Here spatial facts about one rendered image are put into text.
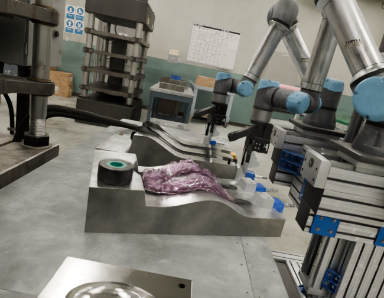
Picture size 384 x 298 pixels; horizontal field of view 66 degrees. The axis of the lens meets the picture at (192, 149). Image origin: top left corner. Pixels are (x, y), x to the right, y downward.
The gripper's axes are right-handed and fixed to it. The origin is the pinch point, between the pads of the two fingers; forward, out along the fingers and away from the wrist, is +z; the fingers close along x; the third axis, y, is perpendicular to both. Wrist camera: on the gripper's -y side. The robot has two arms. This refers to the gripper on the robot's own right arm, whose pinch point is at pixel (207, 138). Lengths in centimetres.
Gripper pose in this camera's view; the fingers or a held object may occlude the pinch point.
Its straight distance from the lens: 161.2
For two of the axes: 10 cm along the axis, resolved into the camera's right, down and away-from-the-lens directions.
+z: -1.9, 9.5, 2.5
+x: -2.3, -2.9, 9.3
